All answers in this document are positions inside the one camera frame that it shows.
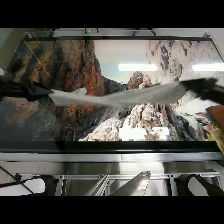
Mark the grey garment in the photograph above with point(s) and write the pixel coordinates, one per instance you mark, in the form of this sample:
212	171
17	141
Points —
133	95

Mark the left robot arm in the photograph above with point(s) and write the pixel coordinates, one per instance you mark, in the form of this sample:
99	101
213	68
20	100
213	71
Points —
20	90

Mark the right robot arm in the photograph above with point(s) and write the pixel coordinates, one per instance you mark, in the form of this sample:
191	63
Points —
206	88

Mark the orange-brown garment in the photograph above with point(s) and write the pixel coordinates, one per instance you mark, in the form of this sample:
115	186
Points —
216	116

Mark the tan garment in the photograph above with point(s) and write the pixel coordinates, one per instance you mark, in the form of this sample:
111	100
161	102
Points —
217	140

